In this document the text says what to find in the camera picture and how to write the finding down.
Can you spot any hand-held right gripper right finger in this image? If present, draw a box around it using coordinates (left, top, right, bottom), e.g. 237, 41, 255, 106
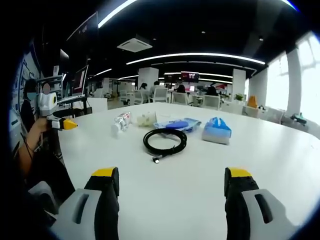
224, 166, 298, 240

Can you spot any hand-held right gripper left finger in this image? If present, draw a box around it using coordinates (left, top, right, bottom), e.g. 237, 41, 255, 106
49, 166, 120, 240

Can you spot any clear plastic water bottle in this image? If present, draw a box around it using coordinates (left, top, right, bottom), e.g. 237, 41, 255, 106
110, 111, 133, 138

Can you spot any black cable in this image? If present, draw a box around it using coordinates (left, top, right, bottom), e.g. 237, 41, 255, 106
143, 128, 188, 165

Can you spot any blue tissue pack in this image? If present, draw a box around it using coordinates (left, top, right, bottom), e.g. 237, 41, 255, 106
201, 116, 233, 146

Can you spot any blue wipes packet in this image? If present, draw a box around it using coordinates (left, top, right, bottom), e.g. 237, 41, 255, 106
152, 116, 202, 134

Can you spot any person's left hand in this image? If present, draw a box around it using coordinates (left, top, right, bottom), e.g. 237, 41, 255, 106
32, 116, 53, 134

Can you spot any metal shelf rack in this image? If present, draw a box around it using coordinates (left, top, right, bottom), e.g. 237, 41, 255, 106
37, 74, 65, 102

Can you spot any white cabinet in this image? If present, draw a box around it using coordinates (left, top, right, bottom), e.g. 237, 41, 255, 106
86, 97, 109, 115

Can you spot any computer monitor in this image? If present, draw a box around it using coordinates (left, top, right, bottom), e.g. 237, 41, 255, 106
72, 64, 89, 97

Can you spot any white table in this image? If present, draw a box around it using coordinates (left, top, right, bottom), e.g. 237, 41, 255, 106
53, 101, 320, 240

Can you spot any white office chair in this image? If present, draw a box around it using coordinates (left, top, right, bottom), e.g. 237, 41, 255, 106
151, 87, 169, 104
203, 94, 221, 111
133, 90, 150, 106
171, 92, 190, 106

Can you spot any ceiling air conditioner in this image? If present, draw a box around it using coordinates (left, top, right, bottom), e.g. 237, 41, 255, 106
116, 34, 154, 54

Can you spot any orange bag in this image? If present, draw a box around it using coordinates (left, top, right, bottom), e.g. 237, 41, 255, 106
247, 94, 259, 109

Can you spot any long ceiling light strip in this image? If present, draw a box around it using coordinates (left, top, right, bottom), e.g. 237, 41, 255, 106
97, 0, 139, 29

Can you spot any hanging display screen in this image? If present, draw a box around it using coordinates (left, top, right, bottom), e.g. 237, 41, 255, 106
180, 71, 201, 83

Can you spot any curved ceiling light strip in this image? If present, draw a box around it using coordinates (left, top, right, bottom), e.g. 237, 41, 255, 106
125, 52, 267, 66

